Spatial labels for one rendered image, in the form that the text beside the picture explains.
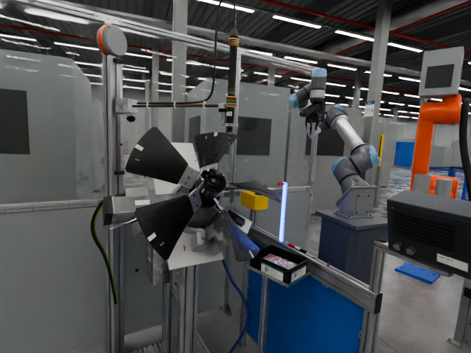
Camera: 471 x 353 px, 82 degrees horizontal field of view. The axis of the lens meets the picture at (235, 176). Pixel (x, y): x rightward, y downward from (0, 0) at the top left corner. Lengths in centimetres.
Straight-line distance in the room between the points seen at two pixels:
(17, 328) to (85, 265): 46
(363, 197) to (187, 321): 112
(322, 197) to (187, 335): 436
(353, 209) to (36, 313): 188
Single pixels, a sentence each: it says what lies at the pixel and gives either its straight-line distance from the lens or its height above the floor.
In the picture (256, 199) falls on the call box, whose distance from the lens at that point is 162.
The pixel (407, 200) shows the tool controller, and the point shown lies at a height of 123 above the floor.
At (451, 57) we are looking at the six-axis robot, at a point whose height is 263.
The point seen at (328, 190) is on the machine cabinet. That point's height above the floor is 49.
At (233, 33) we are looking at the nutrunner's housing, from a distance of 129.
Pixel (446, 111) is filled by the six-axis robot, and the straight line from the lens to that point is 491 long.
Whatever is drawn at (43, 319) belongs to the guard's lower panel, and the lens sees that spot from 209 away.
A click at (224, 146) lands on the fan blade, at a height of 136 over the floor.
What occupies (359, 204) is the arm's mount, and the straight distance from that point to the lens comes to 163.
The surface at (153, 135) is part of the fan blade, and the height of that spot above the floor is 140.
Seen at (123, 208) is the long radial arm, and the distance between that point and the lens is 119.
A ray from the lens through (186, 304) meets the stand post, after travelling 148.
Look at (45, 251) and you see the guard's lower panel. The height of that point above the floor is 72.
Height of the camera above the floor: 140
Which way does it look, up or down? 8 degrees down
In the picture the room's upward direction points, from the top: 3 degrees clockwise
